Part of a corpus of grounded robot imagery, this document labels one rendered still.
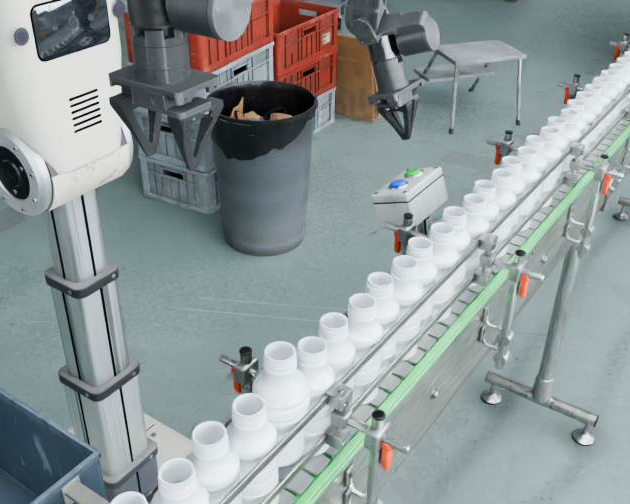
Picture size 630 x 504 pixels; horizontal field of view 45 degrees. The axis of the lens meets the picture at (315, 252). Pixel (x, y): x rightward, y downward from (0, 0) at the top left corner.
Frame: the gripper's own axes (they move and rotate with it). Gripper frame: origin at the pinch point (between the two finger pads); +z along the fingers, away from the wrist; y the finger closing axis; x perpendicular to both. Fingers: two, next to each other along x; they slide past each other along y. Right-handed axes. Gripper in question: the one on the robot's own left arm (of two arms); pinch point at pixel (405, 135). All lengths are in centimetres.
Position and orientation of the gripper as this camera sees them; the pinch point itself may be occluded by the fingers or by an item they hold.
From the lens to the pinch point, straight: 146.3
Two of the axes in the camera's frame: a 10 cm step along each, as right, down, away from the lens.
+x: -7.8, 0.0, 6.3
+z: 2.7, 9.0, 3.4
